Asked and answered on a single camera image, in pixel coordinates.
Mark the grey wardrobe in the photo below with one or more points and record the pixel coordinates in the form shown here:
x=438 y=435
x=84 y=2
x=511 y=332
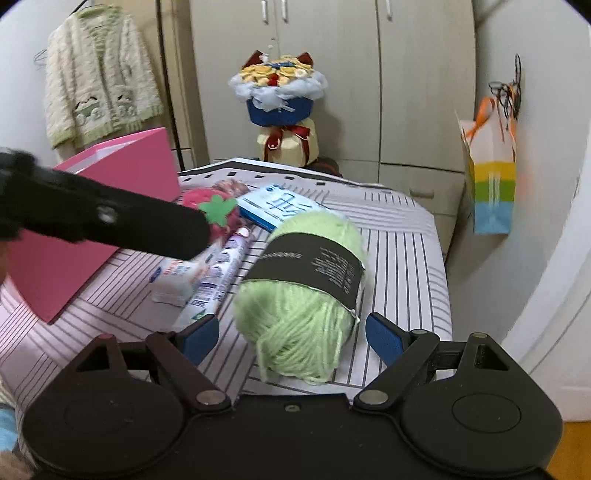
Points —
x=360 y=92

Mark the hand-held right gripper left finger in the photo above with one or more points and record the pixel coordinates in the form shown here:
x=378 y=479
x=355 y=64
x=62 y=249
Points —
x=201 y=337

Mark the pink cardboard box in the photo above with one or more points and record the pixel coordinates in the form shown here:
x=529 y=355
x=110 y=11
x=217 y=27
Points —
x=138 y=161

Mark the cream green fluffy cardigan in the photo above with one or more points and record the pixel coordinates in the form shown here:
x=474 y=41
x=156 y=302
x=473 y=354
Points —
x=92 y=83

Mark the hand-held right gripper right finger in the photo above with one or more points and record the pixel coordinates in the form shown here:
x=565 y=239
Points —
x=385 y=339

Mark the colourful paper bag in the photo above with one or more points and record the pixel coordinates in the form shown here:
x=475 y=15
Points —
x=494 y=194

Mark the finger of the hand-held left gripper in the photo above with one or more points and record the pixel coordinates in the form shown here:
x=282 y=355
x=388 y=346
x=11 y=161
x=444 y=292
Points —
x=138 y=221

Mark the striped blanket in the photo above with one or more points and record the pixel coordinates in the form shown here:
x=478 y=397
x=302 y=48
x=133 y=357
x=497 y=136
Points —
x=401 y=258

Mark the flower bouquet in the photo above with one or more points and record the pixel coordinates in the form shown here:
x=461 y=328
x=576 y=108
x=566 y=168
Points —
x=277 y=101

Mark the green yarn ball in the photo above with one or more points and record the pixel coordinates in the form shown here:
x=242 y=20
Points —
x=295 y=314

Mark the beige wooden panel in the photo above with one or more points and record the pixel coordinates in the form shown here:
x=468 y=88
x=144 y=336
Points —
x=179 y=69

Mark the floral scrunchie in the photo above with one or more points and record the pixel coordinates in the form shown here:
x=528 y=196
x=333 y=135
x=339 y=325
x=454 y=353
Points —
x=231 y=188

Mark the blue tissue pack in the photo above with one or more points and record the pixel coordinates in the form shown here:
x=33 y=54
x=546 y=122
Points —
x=277 y=205

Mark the white door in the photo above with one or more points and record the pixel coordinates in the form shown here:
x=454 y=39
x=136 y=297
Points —
x=572 y=346

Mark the white purple tube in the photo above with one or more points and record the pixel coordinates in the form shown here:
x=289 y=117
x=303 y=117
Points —
x=217 y=277

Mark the white wipes pack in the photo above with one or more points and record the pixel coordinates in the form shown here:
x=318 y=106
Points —
x=178 y=277

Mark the red strawberry plush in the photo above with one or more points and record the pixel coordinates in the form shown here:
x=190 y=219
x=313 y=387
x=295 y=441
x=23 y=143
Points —
x=217 y=210

